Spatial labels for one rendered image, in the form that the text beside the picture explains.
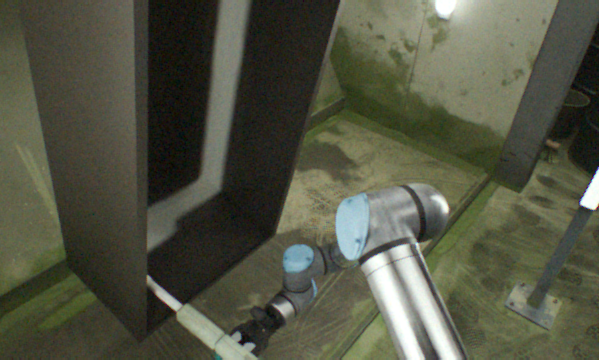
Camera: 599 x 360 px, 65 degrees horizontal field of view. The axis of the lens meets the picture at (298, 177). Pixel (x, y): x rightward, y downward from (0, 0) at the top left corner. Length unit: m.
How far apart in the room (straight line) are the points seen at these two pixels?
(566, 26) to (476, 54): 0.46
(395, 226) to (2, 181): 1.68
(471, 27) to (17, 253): 2.43
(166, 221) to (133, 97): 0.97
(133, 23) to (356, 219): 0.48
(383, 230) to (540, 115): 2.07
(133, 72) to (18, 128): 1.46
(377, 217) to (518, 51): 2.02
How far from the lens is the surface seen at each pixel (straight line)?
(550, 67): 2.77
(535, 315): 2.40
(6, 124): 2.23
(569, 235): 2.15
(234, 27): 1.49
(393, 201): 0.90
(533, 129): 2.89
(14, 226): 2.19
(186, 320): 1.40
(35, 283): 2.24
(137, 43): 0.78
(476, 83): 2.90
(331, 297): 2.12
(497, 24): 2.79
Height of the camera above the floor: 1.68
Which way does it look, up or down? 37 degrees down
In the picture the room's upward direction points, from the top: 4 degrees clockwise
